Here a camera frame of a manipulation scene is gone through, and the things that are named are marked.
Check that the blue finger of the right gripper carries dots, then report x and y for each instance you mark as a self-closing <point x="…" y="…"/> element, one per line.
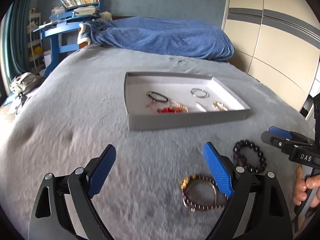
<point x="281" y="131"/>
<point x="282" y="141"/>

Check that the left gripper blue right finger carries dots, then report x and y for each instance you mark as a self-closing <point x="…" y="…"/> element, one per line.
<point x="256" y="207"/>

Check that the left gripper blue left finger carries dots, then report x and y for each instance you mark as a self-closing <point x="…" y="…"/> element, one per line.
<point x="50" y="218"/>

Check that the pearl hair clip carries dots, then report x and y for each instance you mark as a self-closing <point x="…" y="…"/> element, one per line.
<point x="200" y="107"/>

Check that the silver wire bangle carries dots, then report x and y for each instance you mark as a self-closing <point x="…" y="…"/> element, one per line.
<point x="199" y="93"/>

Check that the person's right hand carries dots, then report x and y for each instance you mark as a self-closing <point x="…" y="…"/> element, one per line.
<point x="301" y="185"/>

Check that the cream wardrobe with grey stripes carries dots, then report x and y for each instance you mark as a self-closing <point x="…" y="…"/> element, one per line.
<point x="277" y="43"/>

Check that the grey plush bedspread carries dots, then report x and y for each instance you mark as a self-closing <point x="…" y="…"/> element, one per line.
<point x="80" y="109"/>

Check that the grey bag on floor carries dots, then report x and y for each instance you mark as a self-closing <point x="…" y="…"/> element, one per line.
<point x="25" y="83"/>

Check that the grey shallow cardboard tray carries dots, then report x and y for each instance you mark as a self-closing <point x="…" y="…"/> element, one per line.
<point x="162" y="100"/>

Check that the blue blanket on bed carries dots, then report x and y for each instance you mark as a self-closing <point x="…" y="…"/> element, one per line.
<point x="189" y="38"/>

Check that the white shelving rack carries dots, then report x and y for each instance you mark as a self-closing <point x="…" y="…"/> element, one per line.
<point x="34" y="42"/>

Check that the blue wooden desk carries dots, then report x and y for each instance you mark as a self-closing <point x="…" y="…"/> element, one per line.
<point x="64" y="23"/>

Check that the teal curtain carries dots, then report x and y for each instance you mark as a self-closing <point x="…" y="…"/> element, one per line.
<point x="15" y="39"/>

